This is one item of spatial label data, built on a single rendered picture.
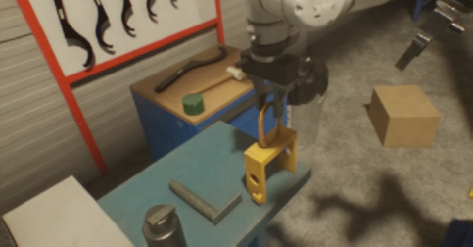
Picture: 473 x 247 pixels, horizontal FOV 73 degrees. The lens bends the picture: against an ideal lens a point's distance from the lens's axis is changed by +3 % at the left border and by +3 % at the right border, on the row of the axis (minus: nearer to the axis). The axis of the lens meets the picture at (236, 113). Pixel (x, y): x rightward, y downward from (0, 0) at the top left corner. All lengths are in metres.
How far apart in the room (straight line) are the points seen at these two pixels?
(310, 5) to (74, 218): 0.67
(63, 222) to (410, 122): 2.37
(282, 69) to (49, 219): 0.62
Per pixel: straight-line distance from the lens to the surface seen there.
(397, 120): 2.65
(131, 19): 2.48
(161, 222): 0.65
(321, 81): 2.36
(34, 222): 0.89
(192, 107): 1.44
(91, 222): 0.81
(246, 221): 0.87
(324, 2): 0.51
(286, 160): 0.95
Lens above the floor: 1.76
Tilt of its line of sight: 35 degrees down
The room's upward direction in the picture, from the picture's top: 6 degrees counter-clockwise
